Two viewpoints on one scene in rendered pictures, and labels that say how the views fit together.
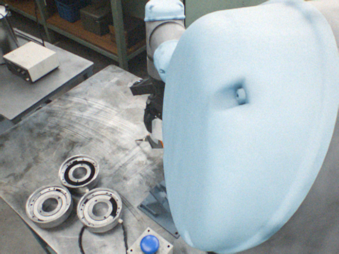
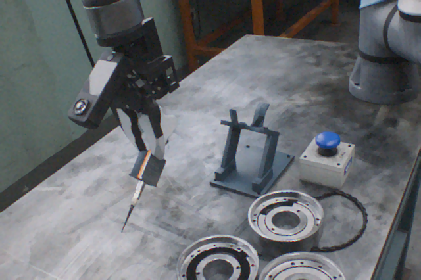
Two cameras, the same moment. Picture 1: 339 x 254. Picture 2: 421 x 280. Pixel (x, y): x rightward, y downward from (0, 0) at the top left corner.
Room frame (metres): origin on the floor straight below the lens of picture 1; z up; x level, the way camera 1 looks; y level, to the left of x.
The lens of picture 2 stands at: (0.46, 0.61, 1.26)
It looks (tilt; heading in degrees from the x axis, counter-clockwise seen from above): 32 degrees down; 269
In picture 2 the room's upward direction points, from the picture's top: 9 degrees counter-clockwise
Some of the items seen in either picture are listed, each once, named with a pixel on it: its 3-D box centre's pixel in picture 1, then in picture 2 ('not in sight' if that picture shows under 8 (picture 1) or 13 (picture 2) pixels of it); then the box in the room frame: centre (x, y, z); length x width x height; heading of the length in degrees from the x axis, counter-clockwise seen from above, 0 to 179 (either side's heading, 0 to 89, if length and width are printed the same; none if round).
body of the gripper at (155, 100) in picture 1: (167, 96); (135, 65); (0.54, 0.00, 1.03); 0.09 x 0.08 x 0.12; 47
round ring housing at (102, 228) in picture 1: (100, 210); (285, 224); (0.36, 0.16, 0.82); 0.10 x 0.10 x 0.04
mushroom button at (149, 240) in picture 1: (150, 247); (327, 148); (0.26, 0.04, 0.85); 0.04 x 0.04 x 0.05
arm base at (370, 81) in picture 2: not in sight; (385, 68); (0.04, -0.22, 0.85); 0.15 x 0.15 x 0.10
